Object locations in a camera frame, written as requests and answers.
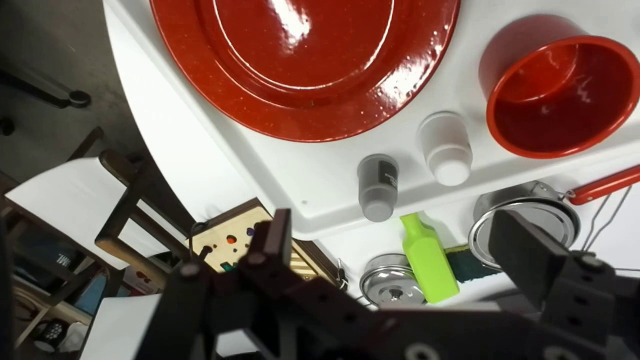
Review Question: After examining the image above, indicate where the orange plastic cup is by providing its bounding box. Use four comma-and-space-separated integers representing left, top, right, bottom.
479, 12, 640, 162

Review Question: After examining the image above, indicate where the wooden board with pegs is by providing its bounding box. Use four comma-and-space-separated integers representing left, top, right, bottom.
189, 195, 350, 289

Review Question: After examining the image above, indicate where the steel strainer with red handle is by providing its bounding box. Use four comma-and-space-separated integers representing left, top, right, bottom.
467, 164, 640, 269

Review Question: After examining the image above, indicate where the orange glossy plate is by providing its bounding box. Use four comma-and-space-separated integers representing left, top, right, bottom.
146, 0, 464, 144

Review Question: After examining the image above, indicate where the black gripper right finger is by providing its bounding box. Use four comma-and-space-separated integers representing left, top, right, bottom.
488, 207, 640, 360

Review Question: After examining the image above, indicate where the white plastic tray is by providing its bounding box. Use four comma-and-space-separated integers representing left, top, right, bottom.
103, 0, 640, 236

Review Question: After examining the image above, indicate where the lime green plastic tool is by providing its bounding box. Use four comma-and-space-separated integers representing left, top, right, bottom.
399, 210, 464, 306

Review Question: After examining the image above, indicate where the grey pepper shaker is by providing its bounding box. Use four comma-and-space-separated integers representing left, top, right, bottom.
357, 152, 403, 223

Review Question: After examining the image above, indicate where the brown wooden chair frame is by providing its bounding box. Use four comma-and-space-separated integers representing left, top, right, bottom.
93, 150, 203, 288

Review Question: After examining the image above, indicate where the white paper sheet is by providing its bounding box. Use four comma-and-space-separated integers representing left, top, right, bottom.
2, 155, 131, 269

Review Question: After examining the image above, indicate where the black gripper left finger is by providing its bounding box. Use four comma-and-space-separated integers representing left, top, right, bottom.
157, 206, 367, 360

